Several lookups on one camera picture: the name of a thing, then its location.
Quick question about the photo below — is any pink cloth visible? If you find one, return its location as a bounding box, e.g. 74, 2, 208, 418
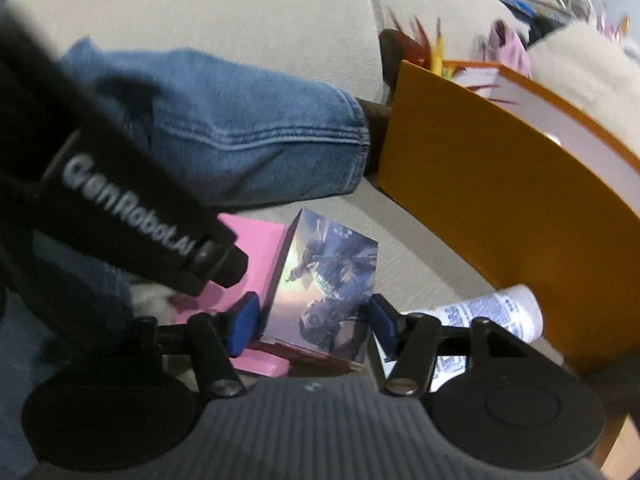
477, 19, 532, 79

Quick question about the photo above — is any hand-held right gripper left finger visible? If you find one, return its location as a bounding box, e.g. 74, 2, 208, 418
127, 291, 262, 401

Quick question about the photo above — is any dark brown round object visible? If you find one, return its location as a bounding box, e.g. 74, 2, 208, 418
378, 29, 418, 63

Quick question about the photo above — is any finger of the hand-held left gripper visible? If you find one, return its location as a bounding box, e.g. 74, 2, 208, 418
192, 234, 250, 291

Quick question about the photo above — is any picture-printed box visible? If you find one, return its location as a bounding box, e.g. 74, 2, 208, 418
259, 208, 379, 374

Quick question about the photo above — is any beige sofa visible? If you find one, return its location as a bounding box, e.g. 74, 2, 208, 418
4, 0, 640, 480

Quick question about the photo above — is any pink box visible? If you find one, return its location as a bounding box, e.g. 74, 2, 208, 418
170, 212, 292, 378

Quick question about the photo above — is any person's leg in blue jeans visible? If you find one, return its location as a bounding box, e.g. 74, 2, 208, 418
55, 37, 372, 209

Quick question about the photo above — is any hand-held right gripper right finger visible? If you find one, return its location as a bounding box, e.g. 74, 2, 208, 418
362, 293, 522, 399

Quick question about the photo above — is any orange storage box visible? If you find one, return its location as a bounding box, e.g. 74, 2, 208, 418
377, 59, 640, 377

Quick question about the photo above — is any white printed tube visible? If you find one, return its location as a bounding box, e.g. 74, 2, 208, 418
372, 284, 544, 394

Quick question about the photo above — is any red-haired plush doll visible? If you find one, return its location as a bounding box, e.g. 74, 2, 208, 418
390, 10, 503, 106

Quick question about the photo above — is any person's brown sock foot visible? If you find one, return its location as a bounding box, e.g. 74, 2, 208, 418
357, 97, 398, 176

